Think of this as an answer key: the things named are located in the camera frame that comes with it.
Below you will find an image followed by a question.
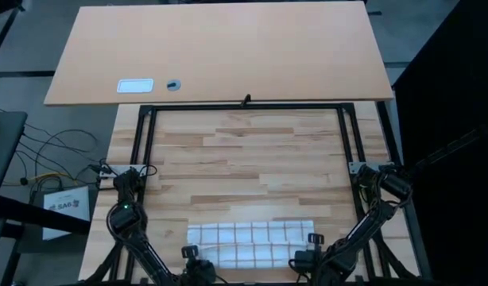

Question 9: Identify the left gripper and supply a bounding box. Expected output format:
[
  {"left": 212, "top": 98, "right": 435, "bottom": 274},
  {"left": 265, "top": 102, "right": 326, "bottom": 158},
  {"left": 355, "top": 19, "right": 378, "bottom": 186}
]
[{"left": 181, "top": 245, "right": 218, "bottom": 285}]

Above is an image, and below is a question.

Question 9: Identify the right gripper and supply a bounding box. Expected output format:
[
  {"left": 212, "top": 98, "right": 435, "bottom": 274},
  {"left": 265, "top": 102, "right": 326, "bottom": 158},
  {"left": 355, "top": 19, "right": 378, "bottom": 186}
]
[{"left": 288, "top": 233, "right": 327, "bottom": 277}]

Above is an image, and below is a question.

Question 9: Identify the white towel with orange checks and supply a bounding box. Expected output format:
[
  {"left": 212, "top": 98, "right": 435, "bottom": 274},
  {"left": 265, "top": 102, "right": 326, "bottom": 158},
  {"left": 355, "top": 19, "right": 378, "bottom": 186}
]
[{"left": 187, "top": 219, "right": 317, "bottom": 270}]

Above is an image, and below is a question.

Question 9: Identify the white printed box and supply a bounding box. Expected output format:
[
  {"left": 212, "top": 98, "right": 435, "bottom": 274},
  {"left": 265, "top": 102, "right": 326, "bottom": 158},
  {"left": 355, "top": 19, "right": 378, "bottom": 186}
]
[{"left": 41, "top": 184, "right": 91, "bottom": 242}]

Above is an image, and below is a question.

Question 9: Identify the black beam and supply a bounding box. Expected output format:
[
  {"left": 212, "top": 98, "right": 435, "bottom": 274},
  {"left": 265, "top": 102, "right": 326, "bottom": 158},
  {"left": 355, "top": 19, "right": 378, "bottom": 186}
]
[{"left": 0, "top": 194, "right": 92, "bottom": 235}]

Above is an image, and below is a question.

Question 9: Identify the black diagonal strut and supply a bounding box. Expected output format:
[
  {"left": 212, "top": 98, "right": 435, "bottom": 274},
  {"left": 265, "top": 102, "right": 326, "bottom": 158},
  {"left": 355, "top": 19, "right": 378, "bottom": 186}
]
[{"left": 410, "top": 127, "right": 486, "bottom": 172}]

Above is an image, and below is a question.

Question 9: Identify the white rectangular label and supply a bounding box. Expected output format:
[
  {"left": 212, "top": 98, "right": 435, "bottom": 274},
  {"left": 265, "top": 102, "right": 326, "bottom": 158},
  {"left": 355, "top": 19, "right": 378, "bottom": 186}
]
[{"left": 116, "top": 78, "right": 155, "bottom": 95}]

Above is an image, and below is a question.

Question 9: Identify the black curtain partition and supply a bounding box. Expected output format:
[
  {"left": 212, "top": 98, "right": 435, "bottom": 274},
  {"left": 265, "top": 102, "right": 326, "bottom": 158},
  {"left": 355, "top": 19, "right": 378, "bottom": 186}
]
[{"left": 391, "top": 0, "right": 488, "bottom": 286}]

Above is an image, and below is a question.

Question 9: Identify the peach wooden desk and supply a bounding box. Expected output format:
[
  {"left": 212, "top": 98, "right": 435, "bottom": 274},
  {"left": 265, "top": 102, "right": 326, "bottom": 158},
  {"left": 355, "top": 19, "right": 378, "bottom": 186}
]
[{"left": 43, "top": 0, "right": 395, "bottom": 106}]

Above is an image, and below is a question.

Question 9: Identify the black side desk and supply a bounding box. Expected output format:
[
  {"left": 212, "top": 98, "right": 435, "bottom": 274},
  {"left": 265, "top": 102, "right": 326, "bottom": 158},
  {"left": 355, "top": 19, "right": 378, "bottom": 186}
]
[{"left": 0, "top": 110, "right": 29, "bottom": 203}]

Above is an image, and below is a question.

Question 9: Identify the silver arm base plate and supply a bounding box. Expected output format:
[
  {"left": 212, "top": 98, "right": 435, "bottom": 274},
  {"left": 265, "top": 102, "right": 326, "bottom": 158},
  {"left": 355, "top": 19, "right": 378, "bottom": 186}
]
[
  {"left": 99, "top": 163, "right": 149, "bottom": 179},
  {"left": 347, "top": 160, "right": 395, "bottom": 175}
]

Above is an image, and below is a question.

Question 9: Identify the black aluminium table frame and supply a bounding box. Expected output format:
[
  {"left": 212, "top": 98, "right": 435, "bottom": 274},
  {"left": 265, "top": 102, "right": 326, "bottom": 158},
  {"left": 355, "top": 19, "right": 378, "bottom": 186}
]
[{"left": 108, "top": 102, "right": 432, "bottom": 286}]

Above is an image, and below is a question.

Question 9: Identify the yellow floor cable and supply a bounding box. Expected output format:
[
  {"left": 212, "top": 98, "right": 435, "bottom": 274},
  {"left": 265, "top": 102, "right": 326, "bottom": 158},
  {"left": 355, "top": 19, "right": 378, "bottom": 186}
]
[{"left": 1, "top": 172, "right": 76, "bottom": 187}]

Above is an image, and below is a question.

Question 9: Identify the black floor cable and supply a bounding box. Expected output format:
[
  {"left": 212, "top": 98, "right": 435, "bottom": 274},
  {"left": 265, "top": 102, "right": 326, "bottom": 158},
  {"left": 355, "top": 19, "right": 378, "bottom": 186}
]
[{"left": 13, "top": 122, "right": 106, "bottom": 187}]

